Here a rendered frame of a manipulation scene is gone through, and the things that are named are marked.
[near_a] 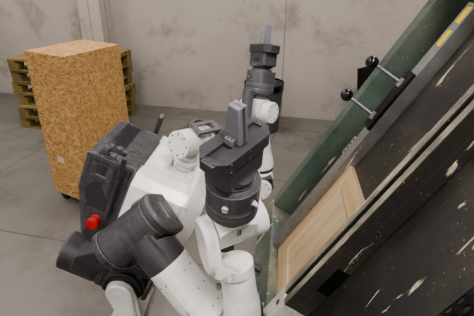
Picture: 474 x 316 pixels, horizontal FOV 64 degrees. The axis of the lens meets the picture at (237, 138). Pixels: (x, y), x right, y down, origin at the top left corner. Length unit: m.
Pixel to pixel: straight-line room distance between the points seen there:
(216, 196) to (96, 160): 0.43
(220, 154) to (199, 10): 4.45
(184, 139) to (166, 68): 4.37
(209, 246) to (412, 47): 1.00
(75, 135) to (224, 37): 2.53
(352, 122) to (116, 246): 0.95
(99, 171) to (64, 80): 1.95
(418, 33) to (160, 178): 0.94
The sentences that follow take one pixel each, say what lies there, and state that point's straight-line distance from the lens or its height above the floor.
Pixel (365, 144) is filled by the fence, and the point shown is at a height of 1.31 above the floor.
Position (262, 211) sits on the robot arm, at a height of 1.42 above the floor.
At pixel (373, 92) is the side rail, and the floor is 1.40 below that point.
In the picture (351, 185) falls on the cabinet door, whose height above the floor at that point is 1.23.
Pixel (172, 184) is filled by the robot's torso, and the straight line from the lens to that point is 0.91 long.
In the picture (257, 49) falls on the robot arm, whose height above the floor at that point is 1.58.
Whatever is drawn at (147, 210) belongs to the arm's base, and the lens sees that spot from 0.78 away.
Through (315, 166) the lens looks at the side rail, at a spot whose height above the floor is 1.10.
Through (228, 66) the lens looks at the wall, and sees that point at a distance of 4.95.
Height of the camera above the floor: 1.81
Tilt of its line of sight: 25 degrees down
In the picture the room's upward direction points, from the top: straight up
